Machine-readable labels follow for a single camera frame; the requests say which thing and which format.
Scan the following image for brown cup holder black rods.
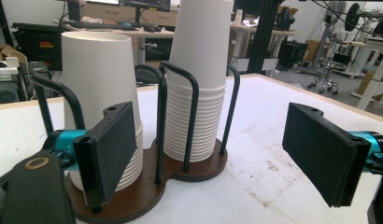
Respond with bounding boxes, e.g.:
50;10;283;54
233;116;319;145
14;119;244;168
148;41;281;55
30;62;241;224

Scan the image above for cardboard box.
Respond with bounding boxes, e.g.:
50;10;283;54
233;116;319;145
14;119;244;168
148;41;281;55
0;44;29;74

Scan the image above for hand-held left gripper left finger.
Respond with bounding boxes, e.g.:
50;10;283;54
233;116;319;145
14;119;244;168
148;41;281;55
43;101;138;214

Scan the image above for tall stack of white cups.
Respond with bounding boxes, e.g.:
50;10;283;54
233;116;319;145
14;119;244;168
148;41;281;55
163;0;235;163

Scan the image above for white table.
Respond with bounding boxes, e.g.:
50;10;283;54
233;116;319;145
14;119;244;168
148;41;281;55
350;36;383;112

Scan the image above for black metal column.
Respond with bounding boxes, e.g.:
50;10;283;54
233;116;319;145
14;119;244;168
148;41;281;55
247;0;281;75

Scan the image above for white-legged wooden desk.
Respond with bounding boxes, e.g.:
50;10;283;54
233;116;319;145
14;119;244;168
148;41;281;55
229;23;300;78

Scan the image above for black round disc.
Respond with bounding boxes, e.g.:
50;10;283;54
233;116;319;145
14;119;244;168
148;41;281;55
344;2;362;33

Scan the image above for black keyboard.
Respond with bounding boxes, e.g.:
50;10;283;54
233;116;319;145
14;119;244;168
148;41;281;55
62;19;140;32

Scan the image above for rolling stool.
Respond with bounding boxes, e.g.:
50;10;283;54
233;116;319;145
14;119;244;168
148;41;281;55
306;58;342;96

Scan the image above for short stack of white cups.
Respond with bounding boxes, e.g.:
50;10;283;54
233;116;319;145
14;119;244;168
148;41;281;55
60;31;144;192

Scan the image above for black box under desk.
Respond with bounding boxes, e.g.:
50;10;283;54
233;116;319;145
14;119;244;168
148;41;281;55
277;40;309;71

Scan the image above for wooden desk with drawers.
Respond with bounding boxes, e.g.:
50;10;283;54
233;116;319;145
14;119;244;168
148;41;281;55
52;2;178;64

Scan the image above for white bottle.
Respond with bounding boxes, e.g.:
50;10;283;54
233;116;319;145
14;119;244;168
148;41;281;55
234;8;244;27

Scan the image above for black storage case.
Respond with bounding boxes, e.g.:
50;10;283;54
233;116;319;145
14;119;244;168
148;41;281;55
11;21;64;72

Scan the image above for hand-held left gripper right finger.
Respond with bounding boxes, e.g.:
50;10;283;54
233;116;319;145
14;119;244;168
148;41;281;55
281;102;383;208

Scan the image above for black office chair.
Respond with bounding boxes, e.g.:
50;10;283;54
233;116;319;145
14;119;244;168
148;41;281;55
135;63;164;86

